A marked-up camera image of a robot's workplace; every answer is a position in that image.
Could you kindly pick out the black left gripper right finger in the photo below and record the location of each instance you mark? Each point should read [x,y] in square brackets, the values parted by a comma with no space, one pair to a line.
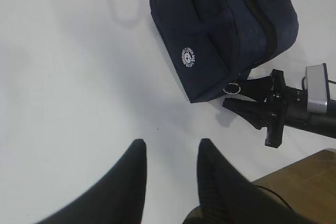
[225,196]

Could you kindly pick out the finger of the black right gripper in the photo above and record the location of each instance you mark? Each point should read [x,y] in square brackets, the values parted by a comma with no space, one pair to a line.
[257,89]
[256,113]

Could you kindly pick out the dark navy fabric lunch bag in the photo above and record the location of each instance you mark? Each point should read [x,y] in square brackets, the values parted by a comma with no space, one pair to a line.
[212,43]

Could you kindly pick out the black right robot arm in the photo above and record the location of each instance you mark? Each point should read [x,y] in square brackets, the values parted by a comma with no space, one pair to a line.
[299,117]

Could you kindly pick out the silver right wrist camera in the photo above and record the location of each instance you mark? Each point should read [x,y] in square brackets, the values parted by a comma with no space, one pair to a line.
[316,85]

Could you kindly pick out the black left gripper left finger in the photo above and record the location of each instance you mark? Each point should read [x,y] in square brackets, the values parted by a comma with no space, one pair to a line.
[118,197]

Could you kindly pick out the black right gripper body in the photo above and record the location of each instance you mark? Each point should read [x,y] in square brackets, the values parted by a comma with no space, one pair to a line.
[277,107]

